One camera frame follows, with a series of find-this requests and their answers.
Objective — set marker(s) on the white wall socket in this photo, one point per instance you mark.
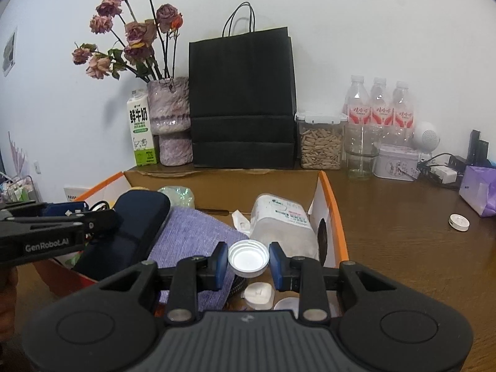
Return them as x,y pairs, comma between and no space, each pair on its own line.
37,167

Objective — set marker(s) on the pink marbled vase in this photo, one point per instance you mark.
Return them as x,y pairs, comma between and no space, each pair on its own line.
170,124

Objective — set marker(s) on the white ribbed bottle cap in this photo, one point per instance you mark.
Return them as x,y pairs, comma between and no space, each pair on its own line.
248,259

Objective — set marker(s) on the person's left hand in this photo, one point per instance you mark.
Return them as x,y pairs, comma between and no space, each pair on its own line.
7,294

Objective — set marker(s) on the large white tissue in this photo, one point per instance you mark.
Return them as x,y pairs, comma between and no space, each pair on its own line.
240,223

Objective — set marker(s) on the iridescent plastic wrap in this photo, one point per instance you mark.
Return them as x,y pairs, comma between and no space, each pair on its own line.
178,197

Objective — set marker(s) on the white round lid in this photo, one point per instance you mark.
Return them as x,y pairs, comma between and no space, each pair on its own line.
257,296
286,306

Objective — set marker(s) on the orange cardboard box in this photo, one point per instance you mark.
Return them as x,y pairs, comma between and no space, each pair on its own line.
329,209

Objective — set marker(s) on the small white round cap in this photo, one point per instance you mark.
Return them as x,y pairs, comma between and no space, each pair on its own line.
459,223

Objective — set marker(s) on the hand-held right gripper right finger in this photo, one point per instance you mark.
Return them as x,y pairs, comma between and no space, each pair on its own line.
274,267

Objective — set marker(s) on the purple woven pouch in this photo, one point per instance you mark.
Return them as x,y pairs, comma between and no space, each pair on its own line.
190,236

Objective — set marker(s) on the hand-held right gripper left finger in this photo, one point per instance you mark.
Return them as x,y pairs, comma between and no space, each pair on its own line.
221,267

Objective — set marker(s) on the navy blue case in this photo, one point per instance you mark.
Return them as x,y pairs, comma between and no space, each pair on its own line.
131,232

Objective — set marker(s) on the black upright box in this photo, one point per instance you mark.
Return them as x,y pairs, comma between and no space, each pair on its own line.
474,147

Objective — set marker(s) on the clear wet wipes pack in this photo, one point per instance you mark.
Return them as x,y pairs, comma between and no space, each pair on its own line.
283,224

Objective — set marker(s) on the white round speaker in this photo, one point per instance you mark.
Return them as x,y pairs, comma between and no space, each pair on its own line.
426,135

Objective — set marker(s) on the white and green milk carton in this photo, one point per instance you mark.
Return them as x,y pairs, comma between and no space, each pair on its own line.
140,131

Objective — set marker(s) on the white printed tin box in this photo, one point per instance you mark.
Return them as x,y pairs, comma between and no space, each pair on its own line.
395,164

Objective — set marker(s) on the white charger plug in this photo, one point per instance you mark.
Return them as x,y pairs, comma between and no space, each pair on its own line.
443,174

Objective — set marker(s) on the purple tissue pack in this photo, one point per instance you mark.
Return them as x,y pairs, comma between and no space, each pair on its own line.
480,190

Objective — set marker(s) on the metal rack with bottles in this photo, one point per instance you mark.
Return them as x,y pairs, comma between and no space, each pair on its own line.
17,192

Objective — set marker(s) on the wall poster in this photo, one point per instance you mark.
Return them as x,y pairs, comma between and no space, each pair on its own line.
9,50

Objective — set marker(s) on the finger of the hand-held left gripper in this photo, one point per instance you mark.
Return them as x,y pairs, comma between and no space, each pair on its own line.
58,209
100,221

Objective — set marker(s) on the purple wall decoration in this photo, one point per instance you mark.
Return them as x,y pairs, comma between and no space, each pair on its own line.
19,159

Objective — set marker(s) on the clear container of seeds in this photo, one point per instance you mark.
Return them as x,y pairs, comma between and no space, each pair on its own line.
321,147

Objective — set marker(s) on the black paper bag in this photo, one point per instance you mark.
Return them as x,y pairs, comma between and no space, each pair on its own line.
240,104

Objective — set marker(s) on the red label water bottle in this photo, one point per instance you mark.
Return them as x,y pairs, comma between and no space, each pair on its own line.
403,112
356,104
381,108

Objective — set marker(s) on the dried pink rose bouquet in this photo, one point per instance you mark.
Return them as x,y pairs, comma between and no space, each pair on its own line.
135,31

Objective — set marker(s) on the brown wooden desktop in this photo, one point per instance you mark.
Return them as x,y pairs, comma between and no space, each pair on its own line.
387,248

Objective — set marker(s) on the black power strip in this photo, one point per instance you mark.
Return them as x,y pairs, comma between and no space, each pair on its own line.
457,161

